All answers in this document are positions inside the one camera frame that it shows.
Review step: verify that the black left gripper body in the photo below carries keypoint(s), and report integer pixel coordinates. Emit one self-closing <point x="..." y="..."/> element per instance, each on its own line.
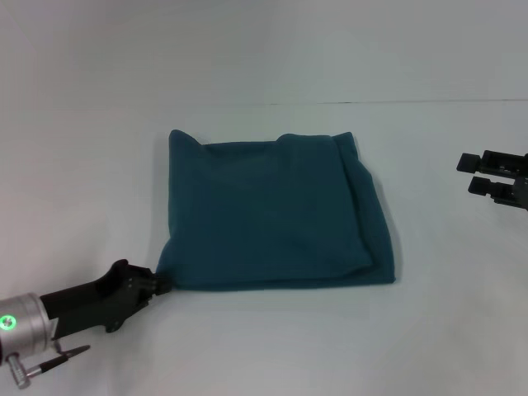
<point x="95" y="301"/>

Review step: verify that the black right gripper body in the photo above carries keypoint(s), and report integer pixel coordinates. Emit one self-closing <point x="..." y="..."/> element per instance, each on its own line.
<point x="520" y="183"/>

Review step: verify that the blue shirt with FREE print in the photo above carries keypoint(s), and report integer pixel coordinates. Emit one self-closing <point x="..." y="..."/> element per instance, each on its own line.
<point x="280" y="210"/>

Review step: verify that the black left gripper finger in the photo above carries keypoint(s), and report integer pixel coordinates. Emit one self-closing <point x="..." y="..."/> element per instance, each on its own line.
<point x="158" y="284"/>

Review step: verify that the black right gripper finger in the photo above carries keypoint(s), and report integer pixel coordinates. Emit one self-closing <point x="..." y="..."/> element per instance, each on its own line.
<point x="491" y="190"/>
<point x="482" y="161"/>

